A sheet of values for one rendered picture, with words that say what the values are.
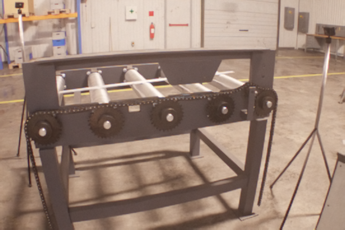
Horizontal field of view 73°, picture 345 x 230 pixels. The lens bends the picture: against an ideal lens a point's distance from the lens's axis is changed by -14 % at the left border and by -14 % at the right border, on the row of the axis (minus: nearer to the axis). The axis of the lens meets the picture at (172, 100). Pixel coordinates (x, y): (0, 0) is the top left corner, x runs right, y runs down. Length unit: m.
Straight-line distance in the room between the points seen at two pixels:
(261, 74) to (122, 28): 9.04
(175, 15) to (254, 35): 3.91
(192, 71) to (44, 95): 0.72
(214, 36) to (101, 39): 4.69
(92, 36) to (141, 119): 9.03
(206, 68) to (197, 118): 0.27
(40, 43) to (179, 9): 5.51
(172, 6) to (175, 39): 1.34
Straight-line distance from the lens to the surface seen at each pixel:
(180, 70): 1.33
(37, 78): 1.24
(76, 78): 2.19
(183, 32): 10.94
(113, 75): 2.20
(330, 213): 1.28
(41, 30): 10.34
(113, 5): 10.31
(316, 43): 12.95
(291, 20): 13.91
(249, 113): 1.49
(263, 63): 1.56
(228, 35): 11.87
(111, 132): 1.26
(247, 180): 1.81
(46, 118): 1.24
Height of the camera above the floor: 1.32
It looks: 18 degrees down
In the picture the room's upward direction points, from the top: straight up
